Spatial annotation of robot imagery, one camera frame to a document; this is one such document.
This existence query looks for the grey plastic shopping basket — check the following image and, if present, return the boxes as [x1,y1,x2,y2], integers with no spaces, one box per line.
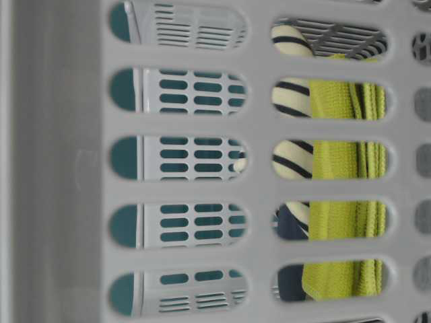
[1,1,430,322]

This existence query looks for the cream navy striped cloth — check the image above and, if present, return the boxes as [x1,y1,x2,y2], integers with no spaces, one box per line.
[271,25,314,301]

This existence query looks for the yellow-green waffle cloth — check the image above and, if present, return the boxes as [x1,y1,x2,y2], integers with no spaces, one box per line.
[302,53,387,302]

